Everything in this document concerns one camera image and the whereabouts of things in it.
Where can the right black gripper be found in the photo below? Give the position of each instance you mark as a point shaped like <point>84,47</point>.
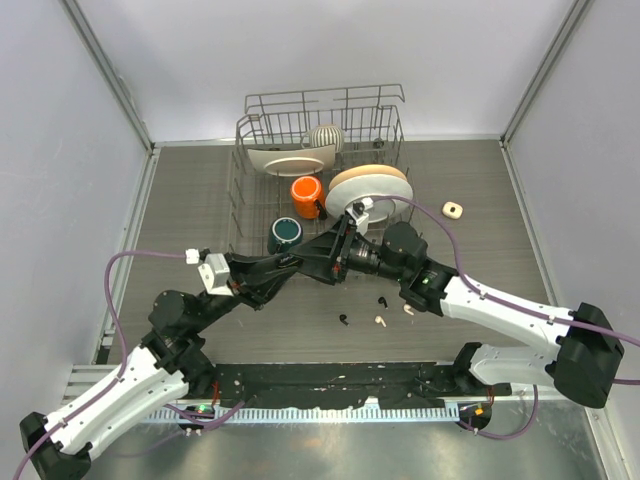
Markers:
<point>327,256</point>

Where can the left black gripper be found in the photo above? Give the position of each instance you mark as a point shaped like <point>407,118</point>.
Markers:
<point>258,279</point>

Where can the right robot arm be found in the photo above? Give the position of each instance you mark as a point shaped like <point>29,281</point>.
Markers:
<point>574,351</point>

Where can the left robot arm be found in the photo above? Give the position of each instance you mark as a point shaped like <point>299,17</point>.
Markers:
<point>167,365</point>

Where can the cream square earbud case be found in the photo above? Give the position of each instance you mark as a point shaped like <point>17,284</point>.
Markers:
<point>452,210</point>

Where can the dark green ceramic mug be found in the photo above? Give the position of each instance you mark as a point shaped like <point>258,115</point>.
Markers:
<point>285,238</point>

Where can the black earbud right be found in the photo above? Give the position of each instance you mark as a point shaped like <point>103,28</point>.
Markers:
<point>383,301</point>

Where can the orange ceramic mug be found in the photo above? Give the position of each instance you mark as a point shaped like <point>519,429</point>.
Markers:
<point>307,194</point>

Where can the white earbud left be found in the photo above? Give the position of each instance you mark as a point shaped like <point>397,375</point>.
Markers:
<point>380,320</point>

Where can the beige ceramic plate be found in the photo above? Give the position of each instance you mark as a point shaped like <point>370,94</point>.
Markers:
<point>367,169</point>

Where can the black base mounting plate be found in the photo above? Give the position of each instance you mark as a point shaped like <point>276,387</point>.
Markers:
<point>337,386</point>

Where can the cream oval dish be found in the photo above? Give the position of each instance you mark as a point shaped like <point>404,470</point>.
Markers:
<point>293,163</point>

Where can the striped grey white cup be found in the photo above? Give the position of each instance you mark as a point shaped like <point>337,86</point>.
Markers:
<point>324,135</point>

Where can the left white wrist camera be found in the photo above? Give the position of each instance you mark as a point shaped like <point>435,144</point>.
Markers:
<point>213,270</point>

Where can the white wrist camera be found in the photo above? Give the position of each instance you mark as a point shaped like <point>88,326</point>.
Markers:
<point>213,270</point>
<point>359,212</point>

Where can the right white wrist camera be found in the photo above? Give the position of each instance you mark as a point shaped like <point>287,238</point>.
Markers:
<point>359,212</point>

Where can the white plate with foot ring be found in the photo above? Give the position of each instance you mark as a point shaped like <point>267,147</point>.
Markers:
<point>358,188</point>

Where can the grey wire dish rack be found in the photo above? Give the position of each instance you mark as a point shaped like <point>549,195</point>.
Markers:
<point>290,145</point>

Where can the white perforated cable rail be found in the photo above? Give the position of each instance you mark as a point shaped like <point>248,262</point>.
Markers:
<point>369,413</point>

